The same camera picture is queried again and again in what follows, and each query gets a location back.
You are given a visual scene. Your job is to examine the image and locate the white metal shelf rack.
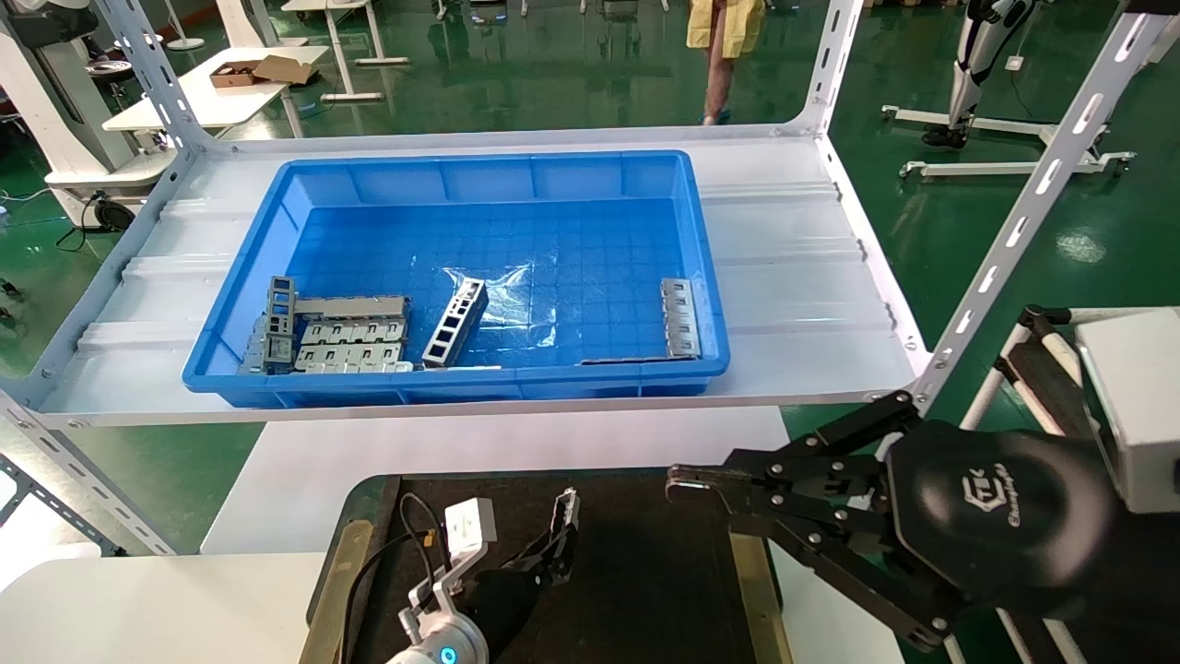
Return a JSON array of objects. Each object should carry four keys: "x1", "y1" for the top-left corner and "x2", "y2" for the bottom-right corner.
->
[{"x1": 0, "y1": 0, "x2": 1180, "y2": 559}]

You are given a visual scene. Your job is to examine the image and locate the brass strip on tray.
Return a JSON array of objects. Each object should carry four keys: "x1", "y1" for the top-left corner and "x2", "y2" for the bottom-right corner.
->
[
  {"x1": 298, "y1": 519, "x2": 374, "y2": 664},
  {"x1": 728, "y1": 530, "x2": 785, "y2": 664}
]

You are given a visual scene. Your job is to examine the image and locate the slotted ladder-shaped metal part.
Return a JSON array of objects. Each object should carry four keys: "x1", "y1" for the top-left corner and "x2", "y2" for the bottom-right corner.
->
[{"x1": 422, "y1": 278, "x2": 490, "y2": 370}]

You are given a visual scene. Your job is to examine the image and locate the white machine with black wheel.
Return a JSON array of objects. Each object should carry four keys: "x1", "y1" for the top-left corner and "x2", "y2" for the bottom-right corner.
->
[{"x1": 0, "y1": 0, "x2": 181, "y2": 231}]

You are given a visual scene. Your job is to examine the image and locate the blue plastic bin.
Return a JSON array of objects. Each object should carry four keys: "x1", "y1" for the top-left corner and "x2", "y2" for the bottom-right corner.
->
[{"x1": 182, "y1": 150, "x2": 732, "y2": 409}]

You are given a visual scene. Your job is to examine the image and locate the person in yellow garment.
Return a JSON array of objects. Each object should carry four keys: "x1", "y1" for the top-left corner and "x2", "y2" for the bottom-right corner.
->
[{"x1": 687, "y1": 0, "x2": 768, "y2": 126}]

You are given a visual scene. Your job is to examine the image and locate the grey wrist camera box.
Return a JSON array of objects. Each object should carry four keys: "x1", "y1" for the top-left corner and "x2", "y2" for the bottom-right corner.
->
[
  {"x1": 444, "y1": 498, "x2": 499, "y2": 556},
  {"x1": 1074, "y1": 308, "x2": 1180, "y2": 516}
]

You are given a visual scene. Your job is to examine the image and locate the long silver metal channel part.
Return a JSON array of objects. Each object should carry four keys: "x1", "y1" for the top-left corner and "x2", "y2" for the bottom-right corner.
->
[{"x1": 550, "y1": 488, "x2": 581, "y2": 554}]

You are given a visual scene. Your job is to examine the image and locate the clear plastic film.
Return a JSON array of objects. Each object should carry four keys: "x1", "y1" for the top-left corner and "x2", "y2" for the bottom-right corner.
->
[{"x1": 442, "y1": 263, "x2": 559, "y2": 348}]

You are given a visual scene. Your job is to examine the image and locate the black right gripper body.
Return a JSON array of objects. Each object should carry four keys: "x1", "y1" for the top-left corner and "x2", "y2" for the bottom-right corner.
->
[{"x1": 880, "y1": 420, "x2": 1180, "y2": 664}]

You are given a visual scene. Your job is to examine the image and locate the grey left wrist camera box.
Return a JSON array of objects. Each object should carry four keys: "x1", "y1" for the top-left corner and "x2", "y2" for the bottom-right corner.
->
[{"x1": 444, "y1": 498, "x2": 499, "y2": 556}]

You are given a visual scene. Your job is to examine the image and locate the silver camera mount bracket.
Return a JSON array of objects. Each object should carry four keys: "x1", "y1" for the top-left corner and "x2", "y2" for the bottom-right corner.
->
[{"x1": 398, "y1": 544, "x2": 490, "y2": 646}]

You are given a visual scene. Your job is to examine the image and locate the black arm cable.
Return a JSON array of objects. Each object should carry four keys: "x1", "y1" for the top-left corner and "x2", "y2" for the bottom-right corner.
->
[{"x1": 341, "y1": 493, "x2": 453, "y2": 664}]

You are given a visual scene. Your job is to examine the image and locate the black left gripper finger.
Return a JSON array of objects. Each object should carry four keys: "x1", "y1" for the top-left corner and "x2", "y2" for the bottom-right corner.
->
[
  {"x1": 550, "y1": 528, "x2": 582, "y2": 587},
  {"x1": 514, "y1": 533, "x2": 565, "y2": 584}
]

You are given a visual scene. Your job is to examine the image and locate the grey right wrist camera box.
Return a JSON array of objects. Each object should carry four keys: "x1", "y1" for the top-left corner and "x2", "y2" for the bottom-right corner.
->
[{"x1": 1074, "y1": 308, "x2": 1180, "y2": 516}]

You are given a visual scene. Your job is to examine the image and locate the white wheeled stand frame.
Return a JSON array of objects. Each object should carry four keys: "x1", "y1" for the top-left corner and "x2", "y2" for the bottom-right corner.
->
[{"x1": 880, "y1": 103, "x2": 1138, "y2": 179}]

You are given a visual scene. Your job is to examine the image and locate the open cardboard box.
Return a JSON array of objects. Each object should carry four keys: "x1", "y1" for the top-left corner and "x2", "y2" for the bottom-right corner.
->
[{"x1": 209, "y1": 54, "x2": 320, "y2": 89}]

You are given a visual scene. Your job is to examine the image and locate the silver slotted metal bracket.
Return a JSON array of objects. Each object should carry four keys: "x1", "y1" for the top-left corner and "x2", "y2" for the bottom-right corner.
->
[{"x1": 660, "y1": 278, "x2": 703, "y2": 359}]

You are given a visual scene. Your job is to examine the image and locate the white and black folding stand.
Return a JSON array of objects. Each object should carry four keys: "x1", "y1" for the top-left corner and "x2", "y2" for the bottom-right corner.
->
[{"x1": 959, "y1": 304, "x2": 1084, "y2": 439}]

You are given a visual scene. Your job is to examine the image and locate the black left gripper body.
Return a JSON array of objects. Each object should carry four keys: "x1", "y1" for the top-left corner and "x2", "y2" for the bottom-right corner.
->
[{"x1": 461, "y1": 561, "x2": 547, "y2": 661}]

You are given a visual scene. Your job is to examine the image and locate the white table with T-legs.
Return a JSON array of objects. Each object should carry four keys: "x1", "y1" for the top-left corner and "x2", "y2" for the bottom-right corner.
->
[{"x1": 281, "y1": 0, "x2": 411, "y2": 102}]

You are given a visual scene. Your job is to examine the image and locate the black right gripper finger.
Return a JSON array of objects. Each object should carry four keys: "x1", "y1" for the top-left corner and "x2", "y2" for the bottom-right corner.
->
[
  {"x1": 666, "y1": 389, "x2": 923, "y2": 506},
  {"x1": 671, "y1": 489, "x2": 966, "y2": 652}
]

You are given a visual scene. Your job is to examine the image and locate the white work table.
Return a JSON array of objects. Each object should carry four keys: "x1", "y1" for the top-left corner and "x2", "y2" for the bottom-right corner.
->
[{"x1": 101, "y1": 44, "x2": 330, "y2": 139}]

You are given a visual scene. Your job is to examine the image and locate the dark grey slotted metal part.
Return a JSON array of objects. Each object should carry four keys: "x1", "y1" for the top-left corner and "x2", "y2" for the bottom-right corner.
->
[{"x1": 263, "y1": 276, "x2": 298, "y2": 374}]

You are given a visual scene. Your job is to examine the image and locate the black container tray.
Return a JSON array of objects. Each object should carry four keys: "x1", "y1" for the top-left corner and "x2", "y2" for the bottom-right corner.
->
[{"x1": 309, "y1": 470, "x2": 785, "y2": 664}]

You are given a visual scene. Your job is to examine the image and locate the white humanoid robot legs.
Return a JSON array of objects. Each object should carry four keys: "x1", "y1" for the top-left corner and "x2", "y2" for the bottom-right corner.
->
[{"x1": 925, "y1": 0, "x2": 1047, "y2": 150}]

